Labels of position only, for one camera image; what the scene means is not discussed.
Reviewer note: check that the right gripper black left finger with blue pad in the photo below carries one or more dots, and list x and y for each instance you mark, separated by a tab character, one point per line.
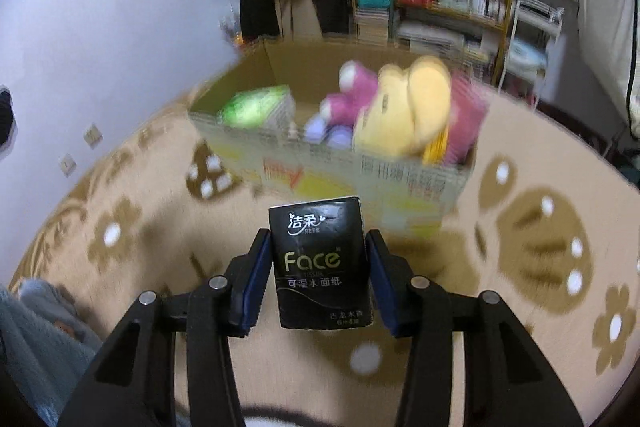
131	380

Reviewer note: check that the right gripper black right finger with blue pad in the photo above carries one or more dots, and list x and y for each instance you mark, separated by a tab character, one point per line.
507	379

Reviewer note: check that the black Face tissue pack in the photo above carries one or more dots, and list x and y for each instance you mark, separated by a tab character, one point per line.
321	266

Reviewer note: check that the pink plastic bag roll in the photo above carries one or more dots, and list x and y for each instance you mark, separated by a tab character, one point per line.
467	114

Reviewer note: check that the yellow plush toy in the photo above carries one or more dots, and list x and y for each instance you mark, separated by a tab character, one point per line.
409	115

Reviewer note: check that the green tissue pack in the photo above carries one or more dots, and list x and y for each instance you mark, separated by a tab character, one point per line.
271	108

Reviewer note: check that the purple plush toy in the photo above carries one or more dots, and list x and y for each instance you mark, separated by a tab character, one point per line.
317	131

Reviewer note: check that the pink plush toy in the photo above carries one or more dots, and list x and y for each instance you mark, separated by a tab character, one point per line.
357	87

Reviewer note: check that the brown cardboard box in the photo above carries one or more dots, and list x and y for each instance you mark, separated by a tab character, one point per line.
397	194

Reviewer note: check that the stack of books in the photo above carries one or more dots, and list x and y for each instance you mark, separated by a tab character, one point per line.
421	38

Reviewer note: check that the white rolling cart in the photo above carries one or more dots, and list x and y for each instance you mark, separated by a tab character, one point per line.
535	27

